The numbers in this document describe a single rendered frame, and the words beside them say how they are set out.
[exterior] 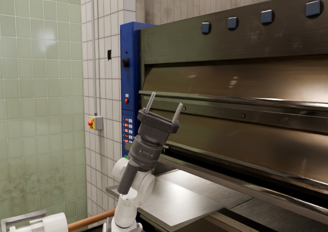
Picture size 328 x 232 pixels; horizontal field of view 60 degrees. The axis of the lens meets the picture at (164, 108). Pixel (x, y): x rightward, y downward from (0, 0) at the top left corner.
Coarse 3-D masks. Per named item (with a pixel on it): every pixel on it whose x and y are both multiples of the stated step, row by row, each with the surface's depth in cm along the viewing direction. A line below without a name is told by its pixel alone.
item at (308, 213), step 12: (180, 156) 152; (180, 168) 131; (216, 168) 132; (216, 180) 114; (252, 180) 116; (264, 180) 119; (252, 192) 101; (288, 192) 104; (300, 192) 106; (276, 204) 94; (288, 204) 91; (324, 204) 94; (312, 216) 85; (324, 216) 83
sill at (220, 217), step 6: (222, 210) 136; (228, 210) 136; (216, 216) 135; (222, 216) 132; (228, 216) 130; (234, 216) 130; (240, 216) 130; (228, 222) 130; (234, 222) 127; (240, 222) 125; (246, 222) 125; (252, 222) 125; (240, 228) 125; (246, 228) 122; (252, 228) 120; (258, 228) 120; (264, 228) 120
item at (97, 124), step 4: (92, 116) 219; (100, 116) 219; (96, 120) 215; (100, 120) 217; (92, 124) 217; (96, 124) 216; (100, 124) 218; (92, 128) 218; (96, 128) 216; (100, 128) 218
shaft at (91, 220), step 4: (104, 212) 127; (108, 212) 128; (112, 212) 129; (92, 216) 124; (96, 216) 124; (100, 216) 125; (104, 216) 126; (108, 216) 127; (80, 220) 120; (84, 220) 121; (88, 220) 121; (92, 220) 122; (96, 220) 123; (100, 220) 125; (72, 224) 117; (76, 224) 118; (80, 224) 119; (84, 224) 120; (88, 224) 121; (68, 228) 116; (72, 228) 116; (76, 228) 118
